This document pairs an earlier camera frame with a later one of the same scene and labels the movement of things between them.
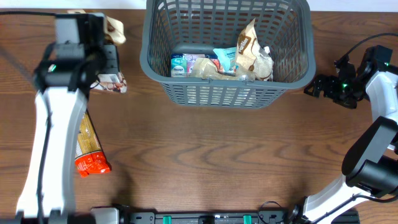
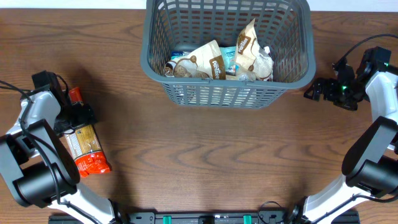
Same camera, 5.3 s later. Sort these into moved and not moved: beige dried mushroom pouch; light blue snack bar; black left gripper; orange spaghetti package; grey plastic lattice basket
Moved: beige dried mushroom pouch; black left gripper
Not moved: grey plastic lattice basket; orange spaghetti package; light blue snack bar
